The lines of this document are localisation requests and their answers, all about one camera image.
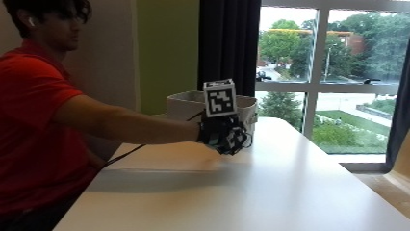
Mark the dark curtain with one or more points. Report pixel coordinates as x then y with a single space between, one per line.
228 45
400 109

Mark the white earbud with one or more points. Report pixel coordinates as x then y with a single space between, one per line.
31 21

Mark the white fabric basket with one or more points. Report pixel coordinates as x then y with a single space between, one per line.
184 106

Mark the the person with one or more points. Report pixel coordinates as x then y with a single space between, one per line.
33 128

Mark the white cube with black markers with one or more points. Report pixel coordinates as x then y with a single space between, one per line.
220 98

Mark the white window frame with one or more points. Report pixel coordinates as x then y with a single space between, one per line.
316 83

